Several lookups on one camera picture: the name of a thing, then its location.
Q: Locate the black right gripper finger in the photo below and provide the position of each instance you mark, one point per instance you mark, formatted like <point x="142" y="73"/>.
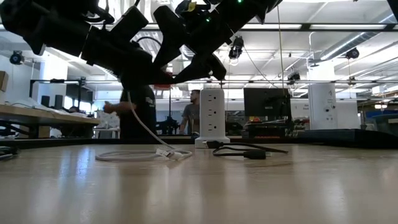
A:
<point x="205" y="69"/>
<point x="169" y="31"/>

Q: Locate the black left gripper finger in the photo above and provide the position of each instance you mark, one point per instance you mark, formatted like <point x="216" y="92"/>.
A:
<point x="155" y="70"/>
<point x="136" y="81"/>

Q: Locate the white power strip tower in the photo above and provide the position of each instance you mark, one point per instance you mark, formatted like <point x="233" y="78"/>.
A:
<point x="212" y="124"/>

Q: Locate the black background robot arm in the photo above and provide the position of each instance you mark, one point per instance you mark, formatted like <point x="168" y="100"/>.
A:
<point x="168" y="126"/>

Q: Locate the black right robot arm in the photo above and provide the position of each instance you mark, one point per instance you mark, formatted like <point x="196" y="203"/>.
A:
<point x="255" y="9"/>

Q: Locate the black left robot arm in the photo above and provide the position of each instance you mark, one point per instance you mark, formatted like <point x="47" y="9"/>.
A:
<point x="46" y="31"/>

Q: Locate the person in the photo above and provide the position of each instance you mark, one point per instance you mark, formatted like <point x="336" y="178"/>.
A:
<point x="127" y="124"/>
<point x="191" y="115"/>
<point x="73" y="109"/>

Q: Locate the white patterned sheet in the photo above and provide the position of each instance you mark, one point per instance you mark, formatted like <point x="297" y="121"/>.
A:
<point x="107" y="124"/>

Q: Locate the bright light strip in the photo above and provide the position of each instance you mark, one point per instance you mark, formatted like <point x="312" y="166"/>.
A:
<point x="348" y="26"/>
<point x="270" y="26"/>

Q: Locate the black computer monitor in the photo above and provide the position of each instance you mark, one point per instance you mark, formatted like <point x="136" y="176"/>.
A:
<point x="267" y="105"/>

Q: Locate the black cylinder speaker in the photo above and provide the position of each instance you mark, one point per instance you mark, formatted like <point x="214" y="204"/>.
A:
<point x="45" y="101"/>
<point x="59" y="101"/>

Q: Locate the dark equipment under monitor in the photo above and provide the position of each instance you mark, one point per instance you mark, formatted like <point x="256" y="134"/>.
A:
<point x="267" y="130"/>

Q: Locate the wooden background table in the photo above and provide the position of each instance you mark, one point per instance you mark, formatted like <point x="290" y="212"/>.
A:
<point x="37" y="116"/>

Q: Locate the cardboard box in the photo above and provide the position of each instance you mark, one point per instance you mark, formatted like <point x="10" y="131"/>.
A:
<point x="3" y="81"/>

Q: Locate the white pillar with outlets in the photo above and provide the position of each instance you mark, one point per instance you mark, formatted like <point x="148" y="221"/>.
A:
<point x="323" y="109"/>

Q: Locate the black base platform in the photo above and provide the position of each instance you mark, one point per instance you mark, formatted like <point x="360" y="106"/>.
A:
<point x="342" y="137"/>

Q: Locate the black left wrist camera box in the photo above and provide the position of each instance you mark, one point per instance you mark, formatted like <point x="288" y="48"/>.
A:
<point x="130" y="21"/>

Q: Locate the black ceiling camera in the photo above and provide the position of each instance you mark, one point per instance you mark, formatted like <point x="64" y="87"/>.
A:
<point x="236" y="48"/>
<point x="16" y="58"/>
<point x="352" y="53"/>
<point x="293" y="77"/>

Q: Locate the thin horizontal metal rail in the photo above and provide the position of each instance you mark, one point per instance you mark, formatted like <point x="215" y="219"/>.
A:
<point x="264" y="81"/>

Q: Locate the black table edge rail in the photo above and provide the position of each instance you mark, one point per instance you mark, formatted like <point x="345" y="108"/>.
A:
<point x="62" y="142"/>

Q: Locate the black overhead frame beam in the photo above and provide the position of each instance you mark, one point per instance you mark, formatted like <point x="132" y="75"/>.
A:
<point x="308" y="27"/>

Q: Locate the long silver air duct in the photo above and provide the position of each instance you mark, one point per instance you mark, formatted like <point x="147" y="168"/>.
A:
<point x="345" y="46"/>

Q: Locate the black diagonal frame strut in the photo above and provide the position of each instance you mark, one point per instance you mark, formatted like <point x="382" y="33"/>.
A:
<point x="394" y="7"/>

